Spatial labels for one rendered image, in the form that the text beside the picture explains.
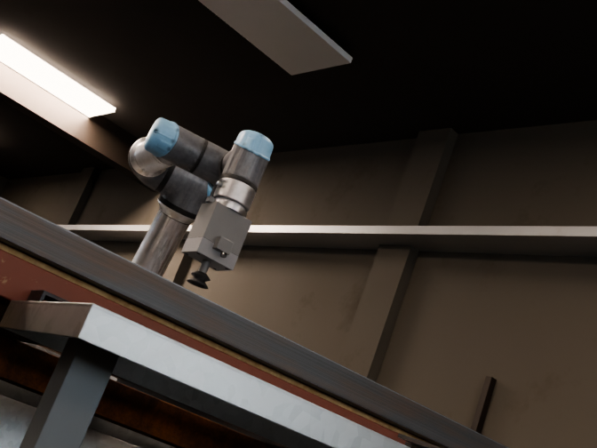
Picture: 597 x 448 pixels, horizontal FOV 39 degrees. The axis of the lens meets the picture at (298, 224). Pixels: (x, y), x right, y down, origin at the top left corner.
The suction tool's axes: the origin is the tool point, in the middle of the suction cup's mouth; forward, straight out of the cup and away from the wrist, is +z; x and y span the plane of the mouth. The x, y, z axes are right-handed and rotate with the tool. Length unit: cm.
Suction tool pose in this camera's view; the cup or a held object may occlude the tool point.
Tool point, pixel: (197, 284)
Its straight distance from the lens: 159.5
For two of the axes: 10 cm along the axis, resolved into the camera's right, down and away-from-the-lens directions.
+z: -3.4, 8.9, -3.0
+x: -5.7, 0.5, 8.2
